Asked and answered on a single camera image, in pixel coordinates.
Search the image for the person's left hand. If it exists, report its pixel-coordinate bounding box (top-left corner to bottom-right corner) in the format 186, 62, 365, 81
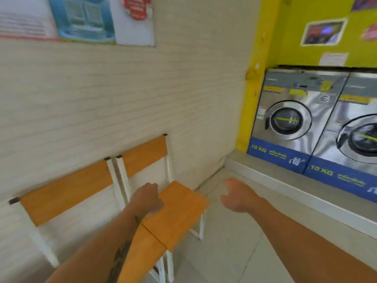
130, 183, 164, 217

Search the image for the person's right hand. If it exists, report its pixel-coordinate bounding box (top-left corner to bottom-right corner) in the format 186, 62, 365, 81
220, 177, 261, 213

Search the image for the person's right forearm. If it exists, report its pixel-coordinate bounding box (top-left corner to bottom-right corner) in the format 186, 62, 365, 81
249, 197, 377, 283

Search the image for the person's left forearm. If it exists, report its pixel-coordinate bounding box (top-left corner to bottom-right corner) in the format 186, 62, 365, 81
44, 207, 143, 283

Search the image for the silver front-load washing machine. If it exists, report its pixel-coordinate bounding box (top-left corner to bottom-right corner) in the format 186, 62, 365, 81
303, 71, 377, 203
247, 68, 350, 174

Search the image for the white paper notice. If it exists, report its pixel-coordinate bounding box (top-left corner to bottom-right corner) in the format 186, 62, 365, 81
318, 52, 349, 67

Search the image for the white-framed photo sticker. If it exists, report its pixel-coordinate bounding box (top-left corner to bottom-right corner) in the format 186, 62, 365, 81
300, 17, 349, 47

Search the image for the red round sticker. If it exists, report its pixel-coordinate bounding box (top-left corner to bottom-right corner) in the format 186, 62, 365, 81
362, 23, 377, 42

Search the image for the purple poster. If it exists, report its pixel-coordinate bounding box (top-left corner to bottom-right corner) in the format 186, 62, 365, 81
350, 0, 377, 12

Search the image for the orange wooden chair white frame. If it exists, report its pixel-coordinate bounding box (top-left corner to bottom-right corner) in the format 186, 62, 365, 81
9, 157, 168, 283
116, 134, 211, 283

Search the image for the large white blue wall poster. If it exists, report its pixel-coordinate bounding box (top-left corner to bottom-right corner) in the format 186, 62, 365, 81
0, 0, 155, 47

